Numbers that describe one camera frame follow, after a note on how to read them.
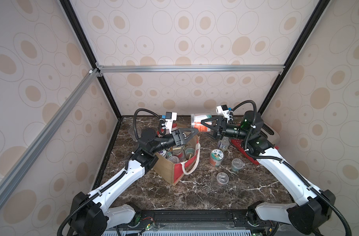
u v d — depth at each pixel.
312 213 0.42
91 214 0.38
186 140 0.54
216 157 0.87
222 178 0.82
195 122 0.58
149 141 0.50
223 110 0.62
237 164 0.87
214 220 0.75
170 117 0.59
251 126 0.50
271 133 0.87
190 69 0.89
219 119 0.56
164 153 0.80
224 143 0.95
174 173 0.72
